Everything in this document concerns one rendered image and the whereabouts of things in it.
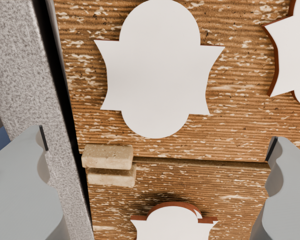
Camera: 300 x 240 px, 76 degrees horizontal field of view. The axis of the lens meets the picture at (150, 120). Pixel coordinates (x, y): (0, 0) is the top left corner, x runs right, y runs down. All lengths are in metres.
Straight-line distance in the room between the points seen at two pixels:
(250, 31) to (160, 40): 0.08
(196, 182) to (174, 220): 0.06
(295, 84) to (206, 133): 0.10
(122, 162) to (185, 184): 0.11
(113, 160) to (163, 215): 0.12
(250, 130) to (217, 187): 0.10
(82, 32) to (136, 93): 0.08
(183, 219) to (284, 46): 0.24
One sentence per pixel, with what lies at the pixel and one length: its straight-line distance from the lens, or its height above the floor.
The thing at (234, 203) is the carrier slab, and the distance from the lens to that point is 0.34.
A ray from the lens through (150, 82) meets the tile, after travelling 0.20.
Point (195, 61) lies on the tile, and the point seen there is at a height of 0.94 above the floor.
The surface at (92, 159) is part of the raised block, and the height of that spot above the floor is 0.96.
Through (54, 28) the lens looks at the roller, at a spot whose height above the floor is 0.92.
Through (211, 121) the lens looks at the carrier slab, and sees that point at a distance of 0.23.
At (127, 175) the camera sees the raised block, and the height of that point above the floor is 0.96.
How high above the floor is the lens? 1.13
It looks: 61 degrees down
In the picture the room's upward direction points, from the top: 178 degrees counter-clockwise
